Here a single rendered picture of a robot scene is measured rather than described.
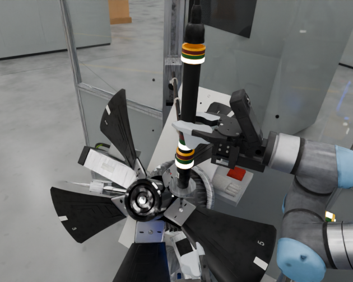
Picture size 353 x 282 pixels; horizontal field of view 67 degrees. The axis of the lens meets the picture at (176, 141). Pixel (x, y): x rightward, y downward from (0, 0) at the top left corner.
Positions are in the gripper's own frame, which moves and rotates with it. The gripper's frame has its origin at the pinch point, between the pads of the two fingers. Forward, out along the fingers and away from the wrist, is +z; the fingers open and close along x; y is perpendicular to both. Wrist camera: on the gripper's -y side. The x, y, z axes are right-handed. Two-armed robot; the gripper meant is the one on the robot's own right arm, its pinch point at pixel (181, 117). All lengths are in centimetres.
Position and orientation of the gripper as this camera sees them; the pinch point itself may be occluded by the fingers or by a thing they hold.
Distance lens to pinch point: 58.5
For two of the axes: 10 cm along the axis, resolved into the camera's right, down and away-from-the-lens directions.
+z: -9.3, -2.6, 2.7
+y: -0.5, 8.1, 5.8
